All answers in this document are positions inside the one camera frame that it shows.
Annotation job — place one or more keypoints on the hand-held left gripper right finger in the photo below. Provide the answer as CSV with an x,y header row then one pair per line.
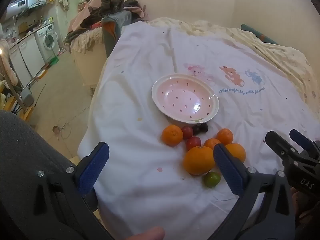
x,y
228,171

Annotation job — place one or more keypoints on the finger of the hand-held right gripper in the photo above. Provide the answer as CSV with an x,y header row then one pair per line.
x,y
301,136
277,145

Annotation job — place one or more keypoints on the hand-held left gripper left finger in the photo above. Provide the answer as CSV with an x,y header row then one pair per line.
x,y
92,171

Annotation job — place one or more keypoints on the small green citrus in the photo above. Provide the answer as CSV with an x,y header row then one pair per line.
x,y
211,179

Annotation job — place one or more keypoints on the medium orange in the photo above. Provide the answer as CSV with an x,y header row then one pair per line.
x,y
237,152
172,135

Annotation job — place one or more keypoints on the large orange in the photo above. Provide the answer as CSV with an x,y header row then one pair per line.
x,y
199,160

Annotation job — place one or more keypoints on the small orange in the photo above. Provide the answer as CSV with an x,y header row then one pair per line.
x,y
224,136
211,143

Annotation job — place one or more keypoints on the red plum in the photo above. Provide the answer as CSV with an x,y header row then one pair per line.
x,y
187,132
193,143

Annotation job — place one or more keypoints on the pink strawberry-print plate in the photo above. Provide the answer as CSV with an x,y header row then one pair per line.
x,y
185,97

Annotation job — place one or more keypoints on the person's right hand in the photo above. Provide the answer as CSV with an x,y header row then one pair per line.
x,y
303,205

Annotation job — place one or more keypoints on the person's left hand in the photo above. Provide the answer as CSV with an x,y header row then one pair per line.
x,y
147,233

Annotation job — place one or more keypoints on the cream patterned quilt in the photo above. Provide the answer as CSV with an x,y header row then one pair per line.
x,y
275,47

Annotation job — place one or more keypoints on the wooden rack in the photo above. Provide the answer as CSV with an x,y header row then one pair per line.
x,y
15,105

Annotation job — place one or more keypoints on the white cartoon-print bedsheet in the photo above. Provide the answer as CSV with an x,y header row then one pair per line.
x,y
140,80

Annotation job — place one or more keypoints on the cream armchair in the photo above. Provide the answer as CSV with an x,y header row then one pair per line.
x,y
87,60

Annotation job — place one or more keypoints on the green dustpan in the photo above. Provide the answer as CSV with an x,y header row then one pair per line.
x,y
53,60

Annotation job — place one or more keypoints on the teal pillow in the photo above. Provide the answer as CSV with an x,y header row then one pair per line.
x,y
250,28

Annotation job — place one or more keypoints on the grey and orange cushion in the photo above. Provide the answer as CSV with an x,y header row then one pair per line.
x,y
111,37

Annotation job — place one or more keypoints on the white kitchen cabinet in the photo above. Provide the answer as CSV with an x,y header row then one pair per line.
x,y
27,52

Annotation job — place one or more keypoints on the white washing machine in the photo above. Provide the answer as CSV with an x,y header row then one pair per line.
x,y
48,40

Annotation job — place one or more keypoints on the cream hanging towel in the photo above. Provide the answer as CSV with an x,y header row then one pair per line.
x,y
6,62

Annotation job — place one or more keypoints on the pile of clothes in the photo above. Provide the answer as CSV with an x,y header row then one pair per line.
x,y
110,5

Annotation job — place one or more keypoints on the hanging beige cloth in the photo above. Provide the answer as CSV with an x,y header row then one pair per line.
x,y
64,1

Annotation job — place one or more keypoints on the silver range hood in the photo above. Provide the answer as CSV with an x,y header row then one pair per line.
x,y
27,0

